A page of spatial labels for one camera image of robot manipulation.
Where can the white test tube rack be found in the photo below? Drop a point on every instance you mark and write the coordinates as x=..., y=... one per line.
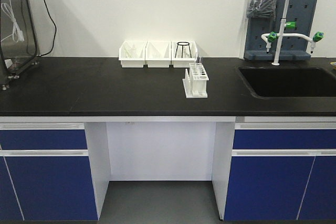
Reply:
x=195, y=81

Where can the grey-blue pegboard drying rack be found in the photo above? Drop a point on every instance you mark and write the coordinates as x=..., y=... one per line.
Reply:
x=300, y=13

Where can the white middle storage bin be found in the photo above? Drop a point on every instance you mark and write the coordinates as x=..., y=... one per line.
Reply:
x=158, y=54

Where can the white storage bin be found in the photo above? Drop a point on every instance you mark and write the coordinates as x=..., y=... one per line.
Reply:
x=158, y=54
x=132, y=54
x=183, y=62

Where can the white right storage bin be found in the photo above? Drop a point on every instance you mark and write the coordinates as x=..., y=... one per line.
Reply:
x=183, y=62

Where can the white left storage bin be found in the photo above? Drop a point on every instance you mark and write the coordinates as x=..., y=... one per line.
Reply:
x=132, y=54

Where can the black metal tripod stand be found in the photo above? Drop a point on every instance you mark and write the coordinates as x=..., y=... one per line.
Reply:
x=183, y=49

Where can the black lab sink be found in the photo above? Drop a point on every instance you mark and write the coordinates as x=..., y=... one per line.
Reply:
x=306, y=82

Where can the white gooseneck lab faucet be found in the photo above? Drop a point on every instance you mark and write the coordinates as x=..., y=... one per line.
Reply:
x=270, y=37

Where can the blue right cabinet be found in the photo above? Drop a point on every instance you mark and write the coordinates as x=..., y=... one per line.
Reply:
x=281, y=174

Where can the blue cabinet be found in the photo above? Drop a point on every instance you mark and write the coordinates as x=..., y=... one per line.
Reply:
x=45, y=173
x=281, y=174

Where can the blue left cabinet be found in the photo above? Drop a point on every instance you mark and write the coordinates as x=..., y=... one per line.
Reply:
x=45, y=173

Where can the metal equipment stand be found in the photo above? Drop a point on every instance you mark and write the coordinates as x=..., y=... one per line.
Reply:
x=19, y=45

